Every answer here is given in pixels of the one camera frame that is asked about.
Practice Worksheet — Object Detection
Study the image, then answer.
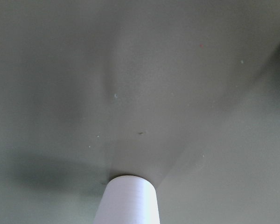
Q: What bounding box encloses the pink cup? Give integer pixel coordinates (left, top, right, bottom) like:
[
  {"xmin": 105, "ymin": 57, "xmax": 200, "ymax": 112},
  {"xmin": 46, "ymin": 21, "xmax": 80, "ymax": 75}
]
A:
[{"xmin": 93, "ymin": 175, "xmax": 160, "ymax": 224}]

